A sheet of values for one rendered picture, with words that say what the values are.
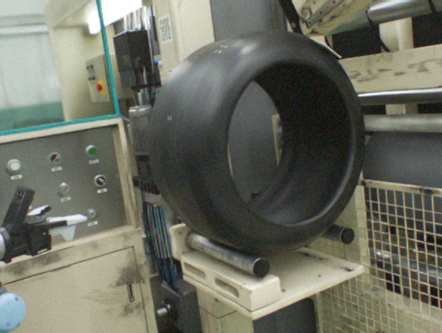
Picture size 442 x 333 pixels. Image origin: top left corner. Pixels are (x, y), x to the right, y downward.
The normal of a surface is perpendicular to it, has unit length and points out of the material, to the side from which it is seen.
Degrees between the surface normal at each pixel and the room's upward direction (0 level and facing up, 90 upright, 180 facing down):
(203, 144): 82
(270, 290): 90
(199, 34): 90
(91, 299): 90
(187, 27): 90
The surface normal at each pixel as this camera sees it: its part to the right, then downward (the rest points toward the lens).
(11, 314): 0.79, 0.00
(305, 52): 0.53, -0.11
